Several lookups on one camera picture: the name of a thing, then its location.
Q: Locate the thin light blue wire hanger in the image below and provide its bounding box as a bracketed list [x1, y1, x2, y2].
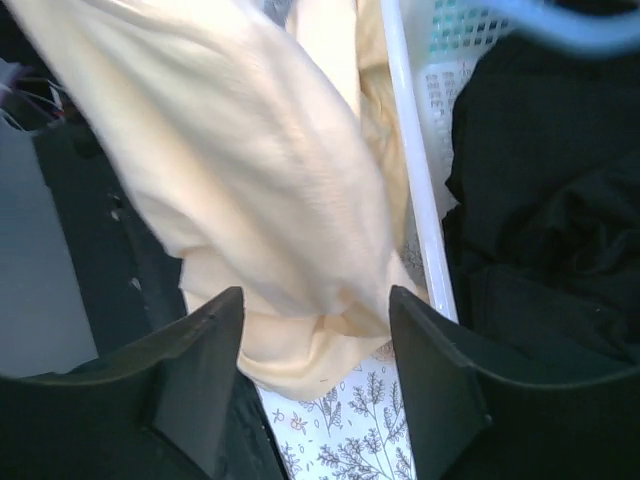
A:
[475, 0, 639, 58]

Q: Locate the black t shirt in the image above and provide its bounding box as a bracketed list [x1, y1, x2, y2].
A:
[443, 34, 639, 372]

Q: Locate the white plastic basket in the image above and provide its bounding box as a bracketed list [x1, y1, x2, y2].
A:
[381, 1, 513, 320]

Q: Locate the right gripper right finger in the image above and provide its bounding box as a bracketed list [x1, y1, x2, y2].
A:
[389, 286, 639, 479]

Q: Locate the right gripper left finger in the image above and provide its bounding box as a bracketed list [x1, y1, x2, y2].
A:
[1, 287, 280, 479]

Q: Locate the beige t shirt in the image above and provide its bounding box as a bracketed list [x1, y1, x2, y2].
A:
[7, 1, 412, 401]

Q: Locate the floral table cloth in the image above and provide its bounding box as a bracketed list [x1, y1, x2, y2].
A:
[259, 343, 417, 480]

